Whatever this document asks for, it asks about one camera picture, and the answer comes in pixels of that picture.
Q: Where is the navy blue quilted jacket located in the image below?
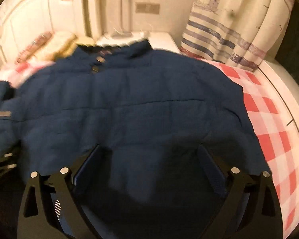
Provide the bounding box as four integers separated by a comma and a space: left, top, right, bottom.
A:
0, 39, 270, 205

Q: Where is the red white checkered bed cover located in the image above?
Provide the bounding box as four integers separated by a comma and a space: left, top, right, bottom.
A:
0, 58, 295, 238

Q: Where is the white window sill bench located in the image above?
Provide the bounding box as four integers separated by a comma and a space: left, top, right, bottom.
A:
258, 59, 299, 160

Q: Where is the patterned decorative pillow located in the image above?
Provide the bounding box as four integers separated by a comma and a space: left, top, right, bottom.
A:
15, 31, 53, 64

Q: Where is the cream fluffy pillow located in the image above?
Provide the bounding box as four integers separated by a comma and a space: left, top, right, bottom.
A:
33, 31, 95, 61

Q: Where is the white wooden headboard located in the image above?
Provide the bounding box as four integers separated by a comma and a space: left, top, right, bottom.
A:
0, 0, 102, 67

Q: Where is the white floor lamp pole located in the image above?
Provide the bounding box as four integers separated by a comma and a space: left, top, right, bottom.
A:
111, 0, 133, 39

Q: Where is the nautical print curtain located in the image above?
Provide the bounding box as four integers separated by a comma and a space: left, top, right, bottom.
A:
180, 0, 295, 71

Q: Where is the white bedside table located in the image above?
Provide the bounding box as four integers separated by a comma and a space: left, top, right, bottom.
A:
95, 31, 180, 53

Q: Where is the gold wall socket plate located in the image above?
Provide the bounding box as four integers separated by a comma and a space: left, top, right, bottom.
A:
135, 2, 160, 15

